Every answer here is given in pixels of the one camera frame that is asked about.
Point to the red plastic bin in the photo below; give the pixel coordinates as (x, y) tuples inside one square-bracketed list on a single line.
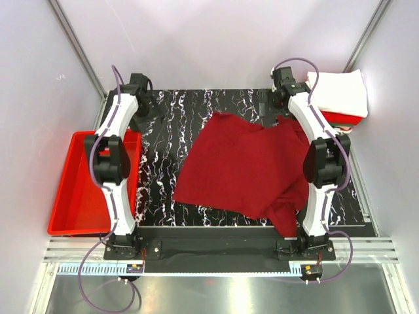
[(79, 207)]

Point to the right aluminium frame post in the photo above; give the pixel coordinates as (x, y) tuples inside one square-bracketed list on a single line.
[(363, 42)]

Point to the green folded t-shirt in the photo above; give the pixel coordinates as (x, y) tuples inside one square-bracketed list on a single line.
[(341, 126)]

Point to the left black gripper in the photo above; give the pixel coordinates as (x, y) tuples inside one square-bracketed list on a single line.
[(148, 103)]

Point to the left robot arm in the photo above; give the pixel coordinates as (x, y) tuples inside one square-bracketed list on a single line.
[(109, 164)]

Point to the red folded t-shirt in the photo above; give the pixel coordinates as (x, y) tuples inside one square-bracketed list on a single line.
[(341, 119)]

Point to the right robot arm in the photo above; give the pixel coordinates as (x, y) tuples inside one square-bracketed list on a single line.
[(326, 166)]

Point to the connector board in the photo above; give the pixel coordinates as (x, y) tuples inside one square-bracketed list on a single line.
[(313, 270), (134, 268)]

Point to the left connector board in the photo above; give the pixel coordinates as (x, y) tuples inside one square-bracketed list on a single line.
[(134, 268)]

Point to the white folded t-shirt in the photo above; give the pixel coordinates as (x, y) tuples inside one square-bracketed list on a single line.
[(343, 93)]

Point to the white slotted cable duct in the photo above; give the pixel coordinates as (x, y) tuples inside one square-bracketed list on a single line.
[(156, 269)]

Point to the left aluminium frame post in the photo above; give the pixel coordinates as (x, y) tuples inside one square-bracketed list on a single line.
[(74, 42)]

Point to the aluminium frame post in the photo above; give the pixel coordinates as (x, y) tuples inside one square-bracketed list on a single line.
[(363, 42), (74, 42)]

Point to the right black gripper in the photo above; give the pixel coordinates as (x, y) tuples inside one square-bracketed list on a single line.
[(275, 91)]

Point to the right connector board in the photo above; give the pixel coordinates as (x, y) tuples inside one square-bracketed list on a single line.
[(313, 270)]

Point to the cream folded t-shirt bottom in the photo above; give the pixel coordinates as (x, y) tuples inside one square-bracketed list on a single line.
[(343, 129)]

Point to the dark red t-shirt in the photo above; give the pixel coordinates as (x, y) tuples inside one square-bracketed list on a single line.
[(249, 169)]

